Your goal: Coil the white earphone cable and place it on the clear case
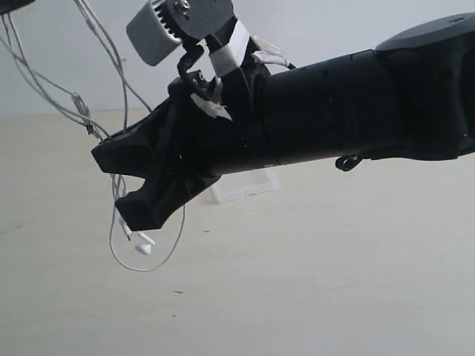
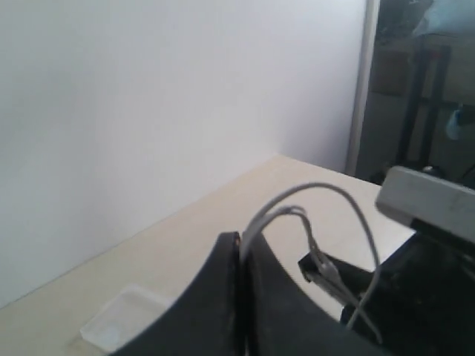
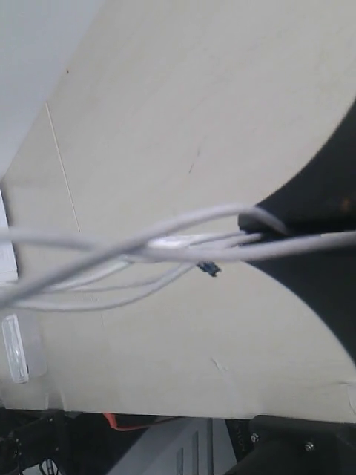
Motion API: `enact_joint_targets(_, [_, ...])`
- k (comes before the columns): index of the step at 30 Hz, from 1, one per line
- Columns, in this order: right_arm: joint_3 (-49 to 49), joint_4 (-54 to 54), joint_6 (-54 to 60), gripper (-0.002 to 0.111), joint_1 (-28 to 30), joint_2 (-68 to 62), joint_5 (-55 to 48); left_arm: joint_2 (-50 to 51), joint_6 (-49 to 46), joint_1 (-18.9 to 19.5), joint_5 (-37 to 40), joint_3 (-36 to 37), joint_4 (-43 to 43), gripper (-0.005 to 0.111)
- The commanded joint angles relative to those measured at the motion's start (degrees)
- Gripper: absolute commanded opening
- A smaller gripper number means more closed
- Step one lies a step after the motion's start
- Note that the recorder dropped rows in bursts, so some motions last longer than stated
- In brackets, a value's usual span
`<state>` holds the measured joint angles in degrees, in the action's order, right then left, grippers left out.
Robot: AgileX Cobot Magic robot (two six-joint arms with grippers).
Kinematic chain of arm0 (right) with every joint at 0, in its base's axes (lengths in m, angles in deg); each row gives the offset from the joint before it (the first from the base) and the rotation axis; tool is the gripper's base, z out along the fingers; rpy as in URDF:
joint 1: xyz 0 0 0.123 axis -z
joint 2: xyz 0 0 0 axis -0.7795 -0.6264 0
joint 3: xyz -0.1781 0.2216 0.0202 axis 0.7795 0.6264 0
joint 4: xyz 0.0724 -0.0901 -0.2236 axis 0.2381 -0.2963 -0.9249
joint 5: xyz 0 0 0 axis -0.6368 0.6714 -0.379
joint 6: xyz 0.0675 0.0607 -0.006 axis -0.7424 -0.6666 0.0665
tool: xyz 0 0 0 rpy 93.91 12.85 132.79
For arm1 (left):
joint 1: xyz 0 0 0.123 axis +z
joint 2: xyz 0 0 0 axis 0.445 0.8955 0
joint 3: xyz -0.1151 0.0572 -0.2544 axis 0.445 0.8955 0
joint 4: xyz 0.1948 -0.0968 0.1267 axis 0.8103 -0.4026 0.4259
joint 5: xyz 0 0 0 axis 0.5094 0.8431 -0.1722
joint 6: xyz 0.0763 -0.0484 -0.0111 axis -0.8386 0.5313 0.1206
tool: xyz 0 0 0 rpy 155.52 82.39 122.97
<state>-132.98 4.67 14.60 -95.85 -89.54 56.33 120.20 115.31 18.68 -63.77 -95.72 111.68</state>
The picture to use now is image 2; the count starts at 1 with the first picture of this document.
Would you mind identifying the clear plastic storage case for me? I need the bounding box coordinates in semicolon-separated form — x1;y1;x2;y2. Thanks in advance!
80;284;172;354

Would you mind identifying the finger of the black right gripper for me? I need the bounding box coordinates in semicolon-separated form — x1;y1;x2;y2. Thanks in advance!
298;253;373;300

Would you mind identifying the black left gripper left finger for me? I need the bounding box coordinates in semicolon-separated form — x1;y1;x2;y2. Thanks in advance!
114;232;241;355

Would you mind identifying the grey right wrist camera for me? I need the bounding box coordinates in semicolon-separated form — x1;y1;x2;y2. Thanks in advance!
375;166;474;243

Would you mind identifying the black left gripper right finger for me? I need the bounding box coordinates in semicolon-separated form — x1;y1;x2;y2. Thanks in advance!
240;235;384;355

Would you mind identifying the black background metal rack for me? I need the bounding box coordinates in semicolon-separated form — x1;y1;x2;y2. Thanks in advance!
370;1;474;187

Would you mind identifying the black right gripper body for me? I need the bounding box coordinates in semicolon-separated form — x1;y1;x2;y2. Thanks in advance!
352;220;474;355

